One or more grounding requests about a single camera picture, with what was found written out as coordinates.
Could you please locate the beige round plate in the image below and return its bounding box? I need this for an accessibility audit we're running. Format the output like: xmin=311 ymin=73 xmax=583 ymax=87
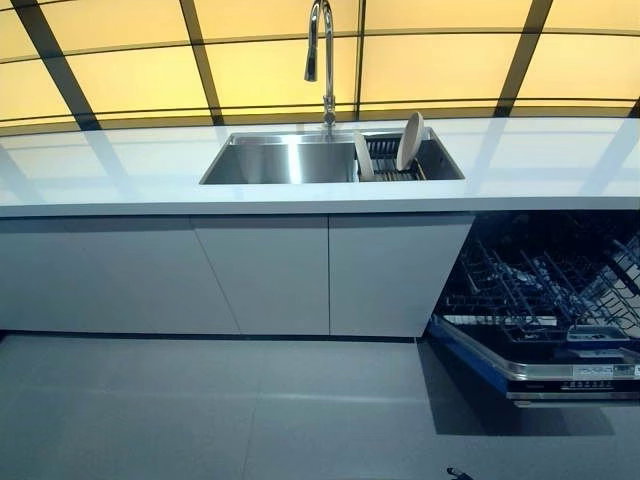
xmin=395 ymin=111 xmax=426 ymax=171
xmin=353 ymin=130 xmax=376 ymax=180

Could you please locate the small metal dishwasher tray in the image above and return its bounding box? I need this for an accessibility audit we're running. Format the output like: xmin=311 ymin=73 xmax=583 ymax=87
xmin=566 ymin=324 xmax=632 ymax=344

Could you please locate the white cabinet door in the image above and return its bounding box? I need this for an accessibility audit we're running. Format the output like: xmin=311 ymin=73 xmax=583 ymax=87
xmin=192 ymin=214 xmax=332 ymax=337
xmin=327 ymin=213 xmax=476 ymax=339
xmin=0 ymin=215 xmax=242 ymax=335

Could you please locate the stainless steel sink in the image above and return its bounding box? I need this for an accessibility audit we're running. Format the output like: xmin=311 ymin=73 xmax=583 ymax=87
xmin=198 ymin=127 xmax=466 ymax=187

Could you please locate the black dish drying rack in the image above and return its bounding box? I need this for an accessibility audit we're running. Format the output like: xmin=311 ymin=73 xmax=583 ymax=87
xmin=353 ymin=130 xmax=429 ymax=182

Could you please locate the chrome gooseneck faucet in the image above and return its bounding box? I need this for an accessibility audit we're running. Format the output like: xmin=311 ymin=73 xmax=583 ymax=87
xmin=303 ymin=0 xmax=338 ymax=127

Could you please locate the dark wire dishwasher rack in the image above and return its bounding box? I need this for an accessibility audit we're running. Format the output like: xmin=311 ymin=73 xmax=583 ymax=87
xmin=438 ymin=234 xmax=640 ymax=347

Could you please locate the dark window frame grid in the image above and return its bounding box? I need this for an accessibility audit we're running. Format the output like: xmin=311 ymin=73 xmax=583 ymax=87
xmin=0 ymin=0 xmax=640 ymax=127

